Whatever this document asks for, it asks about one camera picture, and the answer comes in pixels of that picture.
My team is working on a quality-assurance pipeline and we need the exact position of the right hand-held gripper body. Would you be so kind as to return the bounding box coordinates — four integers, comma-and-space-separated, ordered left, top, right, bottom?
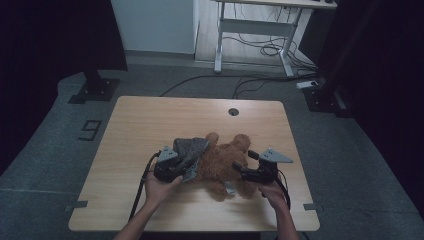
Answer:
248, 148, 294, 184

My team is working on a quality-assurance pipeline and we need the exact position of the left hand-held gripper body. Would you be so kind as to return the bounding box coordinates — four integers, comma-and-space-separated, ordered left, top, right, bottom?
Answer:
153, 145, 184, 184

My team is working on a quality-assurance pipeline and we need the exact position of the grey fluffy cloth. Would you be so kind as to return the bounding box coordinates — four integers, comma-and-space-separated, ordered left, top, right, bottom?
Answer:
172, 137, 211, 183

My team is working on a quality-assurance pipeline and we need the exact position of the brown teddy bear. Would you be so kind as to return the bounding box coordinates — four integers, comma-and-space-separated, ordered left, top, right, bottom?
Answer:
196, 132, 258, 202

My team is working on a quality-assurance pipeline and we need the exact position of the person's left hand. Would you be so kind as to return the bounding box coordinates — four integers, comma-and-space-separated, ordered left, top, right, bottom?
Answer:
144, 173, 184, 208

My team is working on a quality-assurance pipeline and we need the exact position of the person's right hand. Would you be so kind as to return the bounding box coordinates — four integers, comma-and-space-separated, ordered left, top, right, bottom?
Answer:
258, 181, 289, 211

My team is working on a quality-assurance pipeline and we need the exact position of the grey tape piece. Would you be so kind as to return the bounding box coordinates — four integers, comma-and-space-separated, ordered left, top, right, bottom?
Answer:
64, 199, 89, 213
303, 202, 324, 213

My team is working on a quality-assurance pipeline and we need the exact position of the white power strip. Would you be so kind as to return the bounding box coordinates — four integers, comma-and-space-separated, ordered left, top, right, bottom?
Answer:
295, 79, 320, 90

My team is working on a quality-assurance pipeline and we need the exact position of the black stand with square base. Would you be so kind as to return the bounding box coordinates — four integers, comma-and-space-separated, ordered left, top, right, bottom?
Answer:
68, 68, 121, 105
301, 78, 354, 118

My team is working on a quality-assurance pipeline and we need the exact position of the dark curtain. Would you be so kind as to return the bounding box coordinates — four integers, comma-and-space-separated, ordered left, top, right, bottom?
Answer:
316, 0, 424, 214
0, 0, 129, 175

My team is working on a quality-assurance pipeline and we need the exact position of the right hand-held gripper black cable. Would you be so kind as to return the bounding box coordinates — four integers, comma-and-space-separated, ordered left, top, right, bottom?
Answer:
273, 168, 292, 211

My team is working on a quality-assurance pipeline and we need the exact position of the long black floor cable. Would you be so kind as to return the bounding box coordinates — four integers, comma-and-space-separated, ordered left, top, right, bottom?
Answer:
159, 73, 318, 100

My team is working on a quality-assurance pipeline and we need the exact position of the bundle of black cables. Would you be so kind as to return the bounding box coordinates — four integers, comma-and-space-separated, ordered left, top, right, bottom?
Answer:
222, 33, 318, 76

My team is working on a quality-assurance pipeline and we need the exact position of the white metal frame desk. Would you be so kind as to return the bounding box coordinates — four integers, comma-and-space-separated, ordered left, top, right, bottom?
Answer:
213, 0, 338, 78

